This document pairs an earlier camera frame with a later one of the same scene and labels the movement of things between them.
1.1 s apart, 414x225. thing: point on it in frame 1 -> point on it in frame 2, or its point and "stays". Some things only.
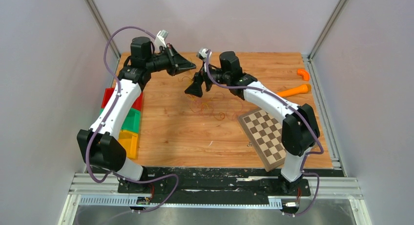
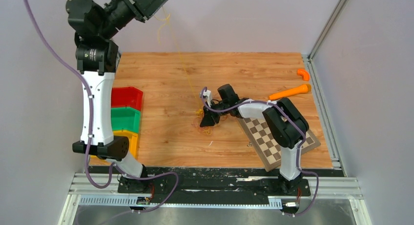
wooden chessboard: x=264 y=131 stays
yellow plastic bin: x=130 y=140 stays
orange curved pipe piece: x=304 y=73 stays
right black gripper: x=196 y=88 -> x=209 y=118
